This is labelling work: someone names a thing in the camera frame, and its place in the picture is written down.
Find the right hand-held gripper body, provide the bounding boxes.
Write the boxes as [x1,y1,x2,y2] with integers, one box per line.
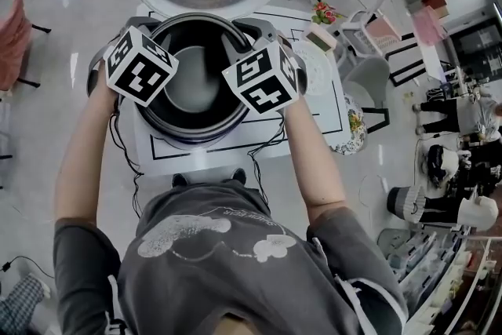
[221,33,310,115]

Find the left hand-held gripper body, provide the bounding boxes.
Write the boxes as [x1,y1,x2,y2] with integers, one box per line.
[85,26,180,109]

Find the white round plate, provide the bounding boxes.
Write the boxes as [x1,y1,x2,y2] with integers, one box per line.
[289,39,335,97]

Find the dark metal pot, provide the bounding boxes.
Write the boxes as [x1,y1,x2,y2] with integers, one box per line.
[135,13,253,138]

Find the person's right forearm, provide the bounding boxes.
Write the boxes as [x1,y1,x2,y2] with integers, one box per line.
[282,96,348,227]

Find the person's left forearm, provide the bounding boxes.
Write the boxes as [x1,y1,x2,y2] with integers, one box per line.
[53,84,121,237]

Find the pink digital timer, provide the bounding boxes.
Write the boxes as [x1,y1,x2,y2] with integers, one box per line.
[304,24,336,53]

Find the white table with black lines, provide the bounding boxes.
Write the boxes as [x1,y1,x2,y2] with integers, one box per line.
[133,3,352,176]

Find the red potted flowers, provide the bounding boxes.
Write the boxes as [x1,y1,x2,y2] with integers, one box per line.
[311,0,347,26]

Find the black white floral seat cushion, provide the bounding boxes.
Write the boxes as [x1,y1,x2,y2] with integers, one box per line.
[331,93,370,156]

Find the grey shell chair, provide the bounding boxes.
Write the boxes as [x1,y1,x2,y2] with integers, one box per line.
[343,56,391,135]

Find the white chair with pink cushion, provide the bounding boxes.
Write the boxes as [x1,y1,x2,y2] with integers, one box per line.
[339,0,403,60]

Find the pink checked cloth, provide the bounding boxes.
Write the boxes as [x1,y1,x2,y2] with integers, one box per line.
[409,5,446,49]

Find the brown cardboard box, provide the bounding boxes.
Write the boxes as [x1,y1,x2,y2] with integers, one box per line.
[421,0,450,19]

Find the grey white fabric bin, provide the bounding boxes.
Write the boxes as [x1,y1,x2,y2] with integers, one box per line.
[386,184,427,225]

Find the person's grey printed shirt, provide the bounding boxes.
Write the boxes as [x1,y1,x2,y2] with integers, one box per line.
[53,184,409,335]

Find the white plastic bag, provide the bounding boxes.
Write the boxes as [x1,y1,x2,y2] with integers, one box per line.
[458,195,500,231]

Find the white storage rack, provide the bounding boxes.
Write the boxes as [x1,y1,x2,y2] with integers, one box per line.
[391,231,502,335]

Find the right hand-held gripper black cable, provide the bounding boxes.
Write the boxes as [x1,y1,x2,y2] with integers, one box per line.
[246,113,288,209]

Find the hand-held gripper black cable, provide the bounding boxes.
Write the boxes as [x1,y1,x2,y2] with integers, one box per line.
[109,101,147,217]
[246,113,288,209]

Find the left hand-held gripper black cable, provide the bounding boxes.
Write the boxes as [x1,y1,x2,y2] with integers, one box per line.
[109,101,147,217]

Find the black metal frame stand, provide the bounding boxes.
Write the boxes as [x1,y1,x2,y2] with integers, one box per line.
[386,41,429,88]

